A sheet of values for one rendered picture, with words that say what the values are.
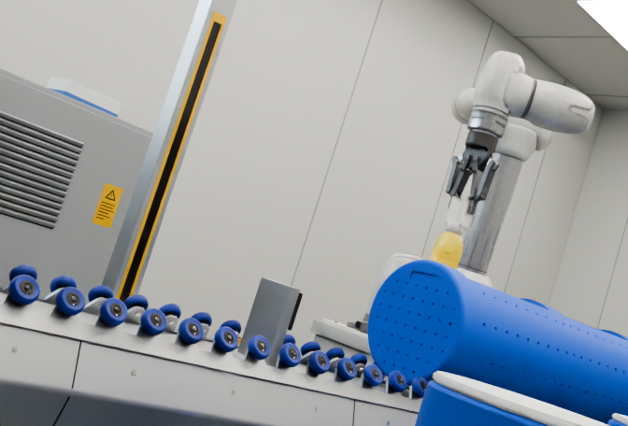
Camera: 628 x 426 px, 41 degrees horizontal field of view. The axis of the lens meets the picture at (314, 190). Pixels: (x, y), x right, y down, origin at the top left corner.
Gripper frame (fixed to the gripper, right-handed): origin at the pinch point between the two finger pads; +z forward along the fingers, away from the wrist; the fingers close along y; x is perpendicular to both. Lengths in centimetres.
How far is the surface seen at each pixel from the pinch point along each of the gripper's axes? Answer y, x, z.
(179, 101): -24, -68, -1
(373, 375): 17, -29, 41
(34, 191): -132, -51, 27
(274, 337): 11, -52, 39
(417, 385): 16.5, -15.6, 40.6
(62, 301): 17, -98, 41
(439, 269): 9.1, -11.2, 15.4
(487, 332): 19.5, -2.1, 25.4
